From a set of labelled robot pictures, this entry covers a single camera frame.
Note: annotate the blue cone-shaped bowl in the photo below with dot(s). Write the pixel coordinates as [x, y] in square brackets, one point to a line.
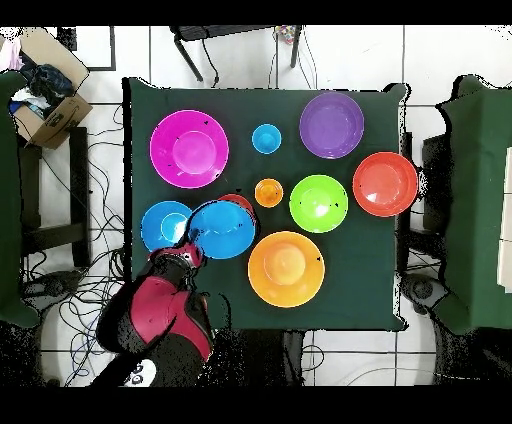
[224, 236]

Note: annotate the large orange bowl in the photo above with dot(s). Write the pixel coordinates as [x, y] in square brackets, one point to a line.
[286, 268]

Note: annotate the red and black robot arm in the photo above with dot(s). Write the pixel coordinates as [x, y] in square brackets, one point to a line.
[160, 304]

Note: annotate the blue round bowl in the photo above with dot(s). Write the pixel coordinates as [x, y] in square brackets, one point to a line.
[156, 228]

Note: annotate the small red bowl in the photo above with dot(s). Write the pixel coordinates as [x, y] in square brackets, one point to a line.
[236, 198]

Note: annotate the orange cup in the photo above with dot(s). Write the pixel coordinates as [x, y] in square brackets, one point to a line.
[268, 192]

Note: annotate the pink bowl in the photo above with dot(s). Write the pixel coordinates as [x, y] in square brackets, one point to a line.
[189, 148]

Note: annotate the black bench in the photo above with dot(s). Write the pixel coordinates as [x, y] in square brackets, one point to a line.
[80, 192]

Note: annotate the green bowl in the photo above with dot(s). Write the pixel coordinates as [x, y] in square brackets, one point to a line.
[318, 204]

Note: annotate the blue cup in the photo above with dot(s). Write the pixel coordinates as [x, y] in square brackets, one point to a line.
[266, 138]

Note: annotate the dark green table cloth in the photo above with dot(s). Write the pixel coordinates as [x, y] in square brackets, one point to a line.
[360, 260]

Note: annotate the purple bowl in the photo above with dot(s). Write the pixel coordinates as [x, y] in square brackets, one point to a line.
[332, 126]

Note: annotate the green covered side table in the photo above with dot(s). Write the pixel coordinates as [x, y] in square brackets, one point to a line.
[10, 200]
[476, 200]

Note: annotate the cardboard box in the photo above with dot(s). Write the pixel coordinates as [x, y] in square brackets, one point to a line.
[60, 116]

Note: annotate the large red-orange bowl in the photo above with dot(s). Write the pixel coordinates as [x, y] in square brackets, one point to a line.
[384, 184]

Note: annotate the dark clothes pile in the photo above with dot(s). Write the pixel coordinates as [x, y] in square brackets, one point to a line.
[48, 86]

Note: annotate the black chair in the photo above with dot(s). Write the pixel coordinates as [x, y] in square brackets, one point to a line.
[436, 184]

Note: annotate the black pedestal foot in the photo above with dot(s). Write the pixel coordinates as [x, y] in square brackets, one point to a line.
[424, 292]
[48, 286]

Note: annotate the black metal frame table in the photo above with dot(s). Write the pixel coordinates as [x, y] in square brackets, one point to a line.
[224, 32]

